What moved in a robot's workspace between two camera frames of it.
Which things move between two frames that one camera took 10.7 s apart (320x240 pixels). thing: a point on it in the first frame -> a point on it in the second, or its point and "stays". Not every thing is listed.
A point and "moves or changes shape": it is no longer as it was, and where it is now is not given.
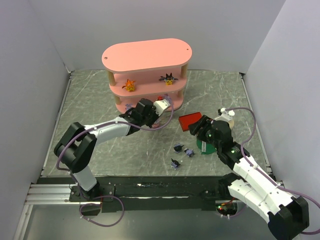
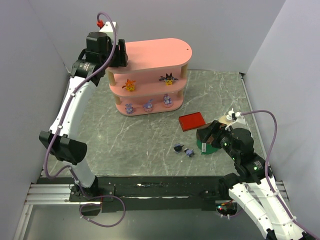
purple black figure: [189, 152] stays
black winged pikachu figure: [168, 79] stays
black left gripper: [153, 115] -> [120, 56]
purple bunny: [167, 97] stays
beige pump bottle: [231, 124] -> [228, 119]
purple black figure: [178, 148] stays
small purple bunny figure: [128, 106] stays
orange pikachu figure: [129, 85] stays
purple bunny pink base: [155, 125] moves or changes shape
